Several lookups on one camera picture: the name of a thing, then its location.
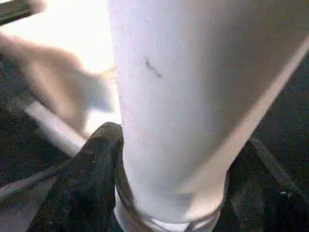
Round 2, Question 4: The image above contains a white plastic table top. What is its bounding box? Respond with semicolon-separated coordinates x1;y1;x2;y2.
0;0;218;232

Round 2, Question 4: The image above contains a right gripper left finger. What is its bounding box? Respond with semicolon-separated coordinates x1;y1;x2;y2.
26;122;145;232

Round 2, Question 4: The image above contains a white plastic table leg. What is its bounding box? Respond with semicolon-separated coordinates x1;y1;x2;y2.
107;0;309;232

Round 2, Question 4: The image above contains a black table mat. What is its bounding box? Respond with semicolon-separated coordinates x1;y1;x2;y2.
0;0;309;232

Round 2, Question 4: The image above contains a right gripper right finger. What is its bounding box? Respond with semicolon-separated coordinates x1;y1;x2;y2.
226;140;309;232

